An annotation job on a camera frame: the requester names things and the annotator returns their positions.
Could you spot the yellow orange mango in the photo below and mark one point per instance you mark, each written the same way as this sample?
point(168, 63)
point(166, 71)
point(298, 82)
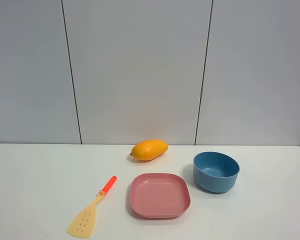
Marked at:
point(149, 149)

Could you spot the yellow spatula with orange handle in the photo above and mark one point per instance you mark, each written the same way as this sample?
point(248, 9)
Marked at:
point(84, 223)

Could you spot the pink square plate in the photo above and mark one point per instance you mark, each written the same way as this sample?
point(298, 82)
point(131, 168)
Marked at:
point(159, 196)

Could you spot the blue plastic bowl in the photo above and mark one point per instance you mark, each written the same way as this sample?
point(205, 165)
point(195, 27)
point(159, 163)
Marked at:
point(215, 172)

